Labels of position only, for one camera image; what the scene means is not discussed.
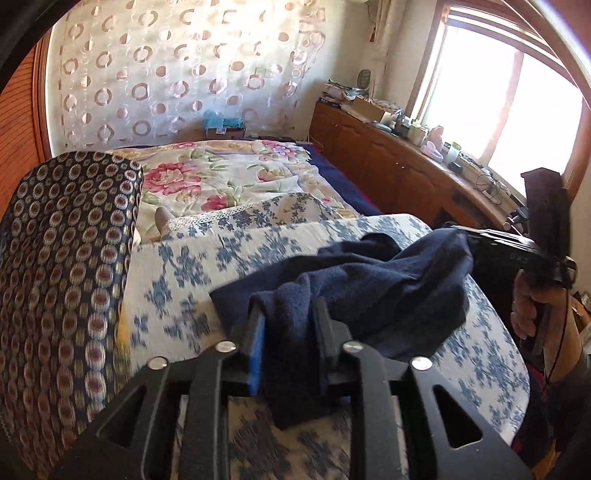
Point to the window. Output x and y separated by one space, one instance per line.
485 101

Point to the dark patterned bolster cushion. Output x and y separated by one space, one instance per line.
69 277

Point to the navy fleece garment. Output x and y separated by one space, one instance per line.
378 286

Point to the navy blanket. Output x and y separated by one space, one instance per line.
337 180

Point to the small cardboard box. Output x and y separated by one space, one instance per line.
226 134

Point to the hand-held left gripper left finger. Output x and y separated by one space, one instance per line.
257 350

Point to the white jar with green lid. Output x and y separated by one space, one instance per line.
452 152

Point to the pink floral quilt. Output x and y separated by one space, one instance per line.
207 170

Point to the white curtain with circles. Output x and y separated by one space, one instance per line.
184 69

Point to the blue floral white bedspread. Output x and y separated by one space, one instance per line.
461 360

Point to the wooden wardrobe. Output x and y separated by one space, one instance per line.
23 115

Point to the person's right forearm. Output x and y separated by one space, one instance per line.
570 383

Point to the pink plush object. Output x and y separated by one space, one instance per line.
436 138

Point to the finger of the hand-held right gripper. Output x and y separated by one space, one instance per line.
466 233

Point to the open cardboard box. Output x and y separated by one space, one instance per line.
364 108

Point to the person's right hand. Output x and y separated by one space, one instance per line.
524 309

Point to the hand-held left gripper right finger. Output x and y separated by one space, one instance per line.
323 350

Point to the wooden cabinet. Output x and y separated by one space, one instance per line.
392 170

